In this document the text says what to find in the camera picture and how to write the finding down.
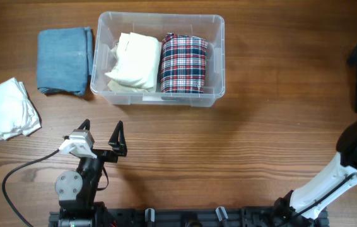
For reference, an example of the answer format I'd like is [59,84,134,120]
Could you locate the blue denim cloth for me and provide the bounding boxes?
[37,27,93,96]

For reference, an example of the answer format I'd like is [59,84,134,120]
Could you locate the white printed shirt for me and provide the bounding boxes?
[0,78,41,141]

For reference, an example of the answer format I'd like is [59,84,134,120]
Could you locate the cream cloth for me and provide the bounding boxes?
[105,32,161,93]

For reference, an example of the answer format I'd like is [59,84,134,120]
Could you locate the clear plastic storage container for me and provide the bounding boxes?
[90,11,225,107]

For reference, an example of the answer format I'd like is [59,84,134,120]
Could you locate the plaid flannel shirt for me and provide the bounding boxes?
[161,33,208,93]

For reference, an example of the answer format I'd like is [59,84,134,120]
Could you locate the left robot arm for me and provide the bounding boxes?
[49,119,127,227]

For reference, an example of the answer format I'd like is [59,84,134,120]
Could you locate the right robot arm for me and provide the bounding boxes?
[271,44,357,226]

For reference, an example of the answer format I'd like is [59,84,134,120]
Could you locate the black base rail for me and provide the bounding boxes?
[49,206,329,227]

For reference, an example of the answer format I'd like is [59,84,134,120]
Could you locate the left black camera cable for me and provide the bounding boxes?
[1,148,61,227]

